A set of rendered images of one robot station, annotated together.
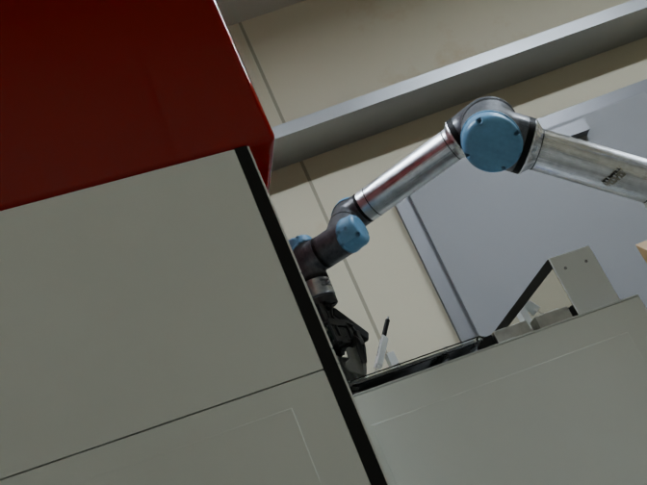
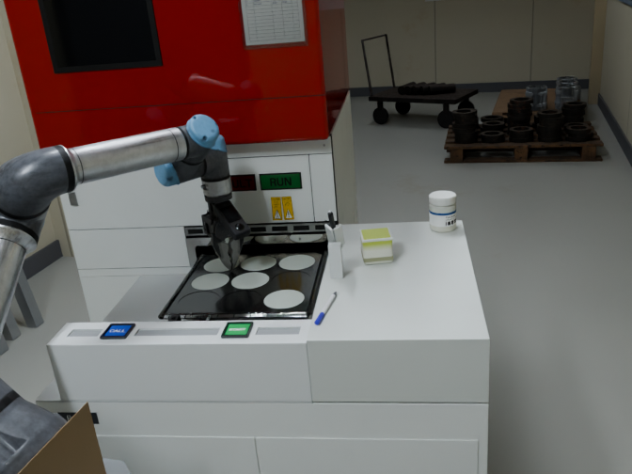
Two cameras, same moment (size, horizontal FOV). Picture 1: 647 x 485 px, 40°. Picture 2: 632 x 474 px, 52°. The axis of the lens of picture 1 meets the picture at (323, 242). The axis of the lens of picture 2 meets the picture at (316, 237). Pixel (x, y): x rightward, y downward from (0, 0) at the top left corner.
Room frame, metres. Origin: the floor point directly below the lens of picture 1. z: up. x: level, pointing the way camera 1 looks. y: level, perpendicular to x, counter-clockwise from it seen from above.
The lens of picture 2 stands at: (2.71, -1.31, 1.63)
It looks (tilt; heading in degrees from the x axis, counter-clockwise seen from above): 22 degrees down; 115
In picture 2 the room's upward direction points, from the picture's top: 5 degrees counter-clockwise
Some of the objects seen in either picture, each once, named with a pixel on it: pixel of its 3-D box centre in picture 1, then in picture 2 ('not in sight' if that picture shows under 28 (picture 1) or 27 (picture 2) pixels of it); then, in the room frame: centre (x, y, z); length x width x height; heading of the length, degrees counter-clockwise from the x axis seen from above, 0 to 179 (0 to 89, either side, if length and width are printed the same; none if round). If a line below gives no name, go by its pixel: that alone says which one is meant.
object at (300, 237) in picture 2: not in sight; (260, 249); (1.81, 0.21, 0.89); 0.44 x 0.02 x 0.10; 16
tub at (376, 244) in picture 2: not in sight; (376, 245); (2.21, 0.08, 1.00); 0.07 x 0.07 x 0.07; 25
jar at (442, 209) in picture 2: not in sight; (442, 211); (2.32, 0.31, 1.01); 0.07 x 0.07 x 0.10
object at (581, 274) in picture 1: (539, 335); (183, 360); (1.92, -0.35, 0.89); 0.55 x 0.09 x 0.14; 16
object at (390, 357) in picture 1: (385, 362); (336, 247); (2.15, -0.02, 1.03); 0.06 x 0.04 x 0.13; 106
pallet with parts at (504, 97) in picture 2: not in sight; (537, 96); (1.98, 6.12, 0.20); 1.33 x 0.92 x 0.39; 98
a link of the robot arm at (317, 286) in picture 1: (318, 293); (215, 186); (1.79, 0.05, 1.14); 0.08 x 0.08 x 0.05
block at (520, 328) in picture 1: (509, 334); not in sight; (1.82, -0.28, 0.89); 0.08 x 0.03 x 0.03; 106
